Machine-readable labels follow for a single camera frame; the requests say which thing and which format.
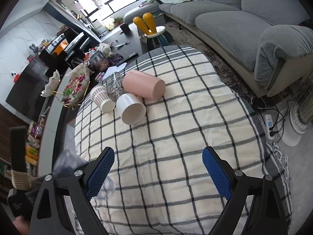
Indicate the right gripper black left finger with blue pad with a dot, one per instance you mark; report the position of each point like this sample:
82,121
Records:
50,214

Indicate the clear plastic measuring cup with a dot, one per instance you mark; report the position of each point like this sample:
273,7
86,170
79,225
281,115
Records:
93,173

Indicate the white cup red pattern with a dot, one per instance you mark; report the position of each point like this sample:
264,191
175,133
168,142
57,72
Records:
99,95

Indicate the white ceramic cup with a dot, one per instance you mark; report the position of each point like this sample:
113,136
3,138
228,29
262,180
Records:
131,110

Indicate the pink cylindrical cup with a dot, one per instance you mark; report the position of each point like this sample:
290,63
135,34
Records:
143,85

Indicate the snack packets on shelf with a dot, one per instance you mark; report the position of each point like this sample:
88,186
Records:
32,145

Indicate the white power strip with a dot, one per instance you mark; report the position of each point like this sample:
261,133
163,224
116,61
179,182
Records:
268,125

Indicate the white standing fan base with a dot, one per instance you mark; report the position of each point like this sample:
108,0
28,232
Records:
296,122

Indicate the cream checked tablecloth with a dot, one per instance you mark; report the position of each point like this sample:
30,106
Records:
161,184

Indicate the white flower shaped dish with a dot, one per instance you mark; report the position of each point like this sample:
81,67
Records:
52,84

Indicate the leaf shaped candy tray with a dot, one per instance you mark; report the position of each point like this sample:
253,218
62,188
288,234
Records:
79,79

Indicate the clear glass mug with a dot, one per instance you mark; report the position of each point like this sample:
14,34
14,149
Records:
114,86

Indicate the black tv cabinet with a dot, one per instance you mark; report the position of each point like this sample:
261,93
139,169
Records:
65,51

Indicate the white plush toy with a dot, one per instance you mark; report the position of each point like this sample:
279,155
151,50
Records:
105,50

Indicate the black coffee table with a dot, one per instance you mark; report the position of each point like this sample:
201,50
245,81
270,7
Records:
126,43

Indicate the grey fabric sofa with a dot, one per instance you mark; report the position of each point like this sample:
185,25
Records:
267,42

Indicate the black mug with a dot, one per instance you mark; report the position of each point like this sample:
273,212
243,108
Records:
125,28

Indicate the yellow rabbit ear stool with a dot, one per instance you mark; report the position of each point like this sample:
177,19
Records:
155,36

